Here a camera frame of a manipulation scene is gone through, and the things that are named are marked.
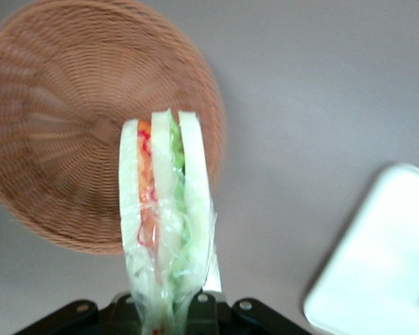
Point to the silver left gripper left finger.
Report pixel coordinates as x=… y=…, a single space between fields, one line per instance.
x=124 y=307

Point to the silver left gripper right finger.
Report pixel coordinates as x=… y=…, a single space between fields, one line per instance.
x=212 y=279

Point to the plastic triangle sandwich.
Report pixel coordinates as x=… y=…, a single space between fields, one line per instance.
x=164 y=209

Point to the beige plastic tray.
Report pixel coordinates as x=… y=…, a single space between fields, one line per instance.
x=380 y=251

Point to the brown wicker basket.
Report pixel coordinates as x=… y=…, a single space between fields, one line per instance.
x=73 y=122

